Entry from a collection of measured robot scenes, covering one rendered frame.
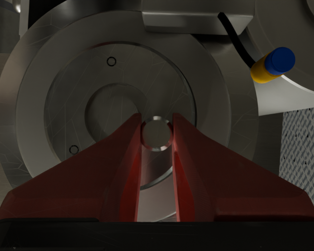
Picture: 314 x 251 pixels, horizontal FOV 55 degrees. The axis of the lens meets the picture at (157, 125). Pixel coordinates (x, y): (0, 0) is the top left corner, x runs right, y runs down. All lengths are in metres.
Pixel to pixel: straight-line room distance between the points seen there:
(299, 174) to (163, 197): 0.24
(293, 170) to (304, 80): 0.23
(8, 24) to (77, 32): 3.51
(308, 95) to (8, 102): 0.17
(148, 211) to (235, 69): 0.09
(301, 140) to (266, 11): 0.22
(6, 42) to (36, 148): 3.46
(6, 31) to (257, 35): 3.52
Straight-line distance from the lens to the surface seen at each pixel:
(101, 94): 0.15
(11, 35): 3.68
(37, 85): 0.17
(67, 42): 0.17
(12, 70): 0.19
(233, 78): 0.17
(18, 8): 0.57
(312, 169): 0.35
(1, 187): 0.57
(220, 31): 0.16
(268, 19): 0.19
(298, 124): 0.39
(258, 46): 0.18
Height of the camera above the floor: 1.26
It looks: 1 degrees down
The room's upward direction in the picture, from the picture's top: 177 degrees counter-clockwise
